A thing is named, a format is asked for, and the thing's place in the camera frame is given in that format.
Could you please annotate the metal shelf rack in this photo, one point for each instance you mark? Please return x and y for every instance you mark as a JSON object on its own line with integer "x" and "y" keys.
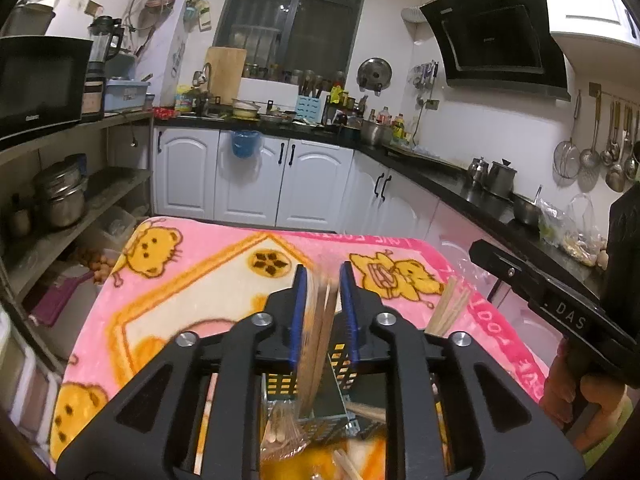
{"x": 100, "y": 180}

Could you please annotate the clear plastic food bags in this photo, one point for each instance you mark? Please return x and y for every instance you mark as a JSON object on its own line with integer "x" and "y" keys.
{"x": 575, "y": 235}

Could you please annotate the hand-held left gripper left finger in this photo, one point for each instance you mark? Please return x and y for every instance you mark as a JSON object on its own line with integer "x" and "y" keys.
{"x": 299, "y": 310}

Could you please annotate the metal faucet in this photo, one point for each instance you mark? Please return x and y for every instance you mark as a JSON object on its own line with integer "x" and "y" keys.
{"x": 204, "y": 77}

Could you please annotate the person's right hand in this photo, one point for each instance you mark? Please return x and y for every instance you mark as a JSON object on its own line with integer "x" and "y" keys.
{"x": 555, "y": 390}

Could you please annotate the large steel kettle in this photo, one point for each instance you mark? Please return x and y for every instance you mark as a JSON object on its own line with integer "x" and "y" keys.
{"x": 501, "y": 180}

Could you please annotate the steel cooking pot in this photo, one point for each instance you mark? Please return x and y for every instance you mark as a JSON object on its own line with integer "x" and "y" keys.
{"x": 375, "y": 133}

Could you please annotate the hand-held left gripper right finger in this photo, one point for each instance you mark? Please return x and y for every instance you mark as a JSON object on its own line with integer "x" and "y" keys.
{"x": 348, "y": 310}

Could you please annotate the person's right forearm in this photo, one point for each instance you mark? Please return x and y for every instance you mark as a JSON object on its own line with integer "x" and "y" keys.
{"x": 612, "y": 435}

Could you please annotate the metal pot lid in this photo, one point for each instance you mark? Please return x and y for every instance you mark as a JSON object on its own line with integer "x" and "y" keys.
{"x": 374, "y": 75}

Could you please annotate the plastic drawer unit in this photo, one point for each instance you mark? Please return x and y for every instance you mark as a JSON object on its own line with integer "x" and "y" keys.
{"x": 25, "y": 390}

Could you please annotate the black microwave oven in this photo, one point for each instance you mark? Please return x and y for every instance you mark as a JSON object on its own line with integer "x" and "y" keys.
{"x": 40, "y": 85}

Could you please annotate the white upper cabinet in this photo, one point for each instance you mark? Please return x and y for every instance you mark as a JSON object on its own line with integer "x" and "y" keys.
{"x": 595, "y": 0}

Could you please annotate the single chopstick pair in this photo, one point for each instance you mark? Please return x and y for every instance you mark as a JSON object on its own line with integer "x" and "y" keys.
{"x": 320, "y": 340}

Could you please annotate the cluster of condiment bottles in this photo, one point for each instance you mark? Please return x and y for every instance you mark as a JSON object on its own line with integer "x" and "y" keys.
{"x": 392, "y": 122}

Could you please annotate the hanging small pan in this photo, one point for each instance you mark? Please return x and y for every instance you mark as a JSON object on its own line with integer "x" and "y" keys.
{"x": 161, "y": 1}

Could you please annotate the bowl by sink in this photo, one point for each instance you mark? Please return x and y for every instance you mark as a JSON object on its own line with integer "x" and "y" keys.
{"x": 246, "y": 109}

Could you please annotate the stacked steel pots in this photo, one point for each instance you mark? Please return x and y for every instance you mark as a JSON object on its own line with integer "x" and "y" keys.
{"x": 62, "y": 195}

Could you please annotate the blue knife block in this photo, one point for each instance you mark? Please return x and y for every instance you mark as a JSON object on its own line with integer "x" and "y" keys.
{"x": 310, "y": 109}

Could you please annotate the black kitchen countertop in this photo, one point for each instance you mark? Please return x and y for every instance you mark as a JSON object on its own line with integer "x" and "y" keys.
{"x": 450, "y": 180}

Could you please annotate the small steel kettle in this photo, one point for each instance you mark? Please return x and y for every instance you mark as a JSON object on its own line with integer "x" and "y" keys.
{"x": 478, "y": 171}

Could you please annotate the hanging printed package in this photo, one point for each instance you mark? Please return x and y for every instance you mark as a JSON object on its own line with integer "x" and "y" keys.
{"x": 199, "y": 14}

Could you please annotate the dark kitchen window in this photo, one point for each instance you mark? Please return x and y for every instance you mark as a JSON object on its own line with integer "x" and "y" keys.
{"x": 295, "y": 15}

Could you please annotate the black blender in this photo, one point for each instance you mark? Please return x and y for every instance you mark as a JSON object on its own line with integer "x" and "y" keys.
{"x": 100, "y": 60}

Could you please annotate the wooden cutting board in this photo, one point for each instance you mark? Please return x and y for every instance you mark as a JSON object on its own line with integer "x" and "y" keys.
{"x": 226, "y": 72}

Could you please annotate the pink printed blanket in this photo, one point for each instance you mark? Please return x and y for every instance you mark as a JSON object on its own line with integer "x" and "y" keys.
{"x": 200, "y": 280}

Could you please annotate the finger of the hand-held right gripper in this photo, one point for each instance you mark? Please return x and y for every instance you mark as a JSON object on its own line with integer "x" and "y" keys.
{"x": 500, "y": 267}

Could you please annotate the white kitchen cabinets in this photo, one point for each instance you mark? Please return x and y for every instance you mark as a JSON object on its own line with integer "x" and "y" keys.
{"x": 310, "y": 185}

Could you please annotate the black range hood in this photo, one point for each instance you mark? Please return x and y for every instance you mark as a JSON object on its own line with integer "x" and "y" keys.
{"x": 495, "y": 35}

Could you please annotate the wall socket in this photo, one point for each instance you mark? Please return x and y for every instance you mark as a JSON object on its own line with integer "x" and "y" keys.
{"x": 432, "y": 105}

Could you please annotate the row of hanging metal utensils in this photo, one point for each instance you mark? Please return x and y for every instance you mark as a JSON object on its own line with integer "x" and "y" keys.
{"x": 590, "y": 155}

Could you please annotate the bunch of wooden chopsticks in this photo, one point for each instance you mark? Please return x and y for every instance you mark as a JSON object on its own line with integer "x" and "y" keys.
{"x": 445, "y": 310}

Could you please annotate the blue plastic bucket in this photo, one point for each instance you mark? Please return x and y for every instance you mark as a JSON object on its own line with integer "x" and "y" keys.
{"x": 246, "y": 144}

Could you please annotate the purple plastic box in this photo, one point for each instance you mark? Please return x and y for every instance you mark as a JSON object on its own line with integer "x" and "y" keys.
{"x": 55, "y": 300}

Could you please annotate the hanging small kitchen tools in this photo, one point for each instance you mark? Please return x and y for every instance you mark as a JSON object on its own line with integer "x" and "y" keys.
{"x": 427, "y": 75}

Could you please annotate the pile of brown round fruits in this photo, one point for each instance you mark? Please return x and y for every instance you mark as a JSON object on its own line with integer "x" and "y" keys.
{"x": 97, "y": 265}

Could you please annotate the dark green plastic utensil holder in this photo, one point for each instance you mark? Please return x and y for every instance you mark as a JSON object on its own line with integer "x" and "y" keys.
{"x": 330, "y": 400}

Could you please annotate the light blue plastic box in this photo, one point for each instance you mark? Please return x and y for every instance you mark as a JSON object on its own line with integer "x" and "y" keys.
{"x": 125, "y": 95}

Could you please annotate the grey pot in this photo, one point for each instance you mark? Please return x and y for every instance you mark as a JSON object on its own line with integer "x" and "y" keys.
{"x": 27, "y": 20}

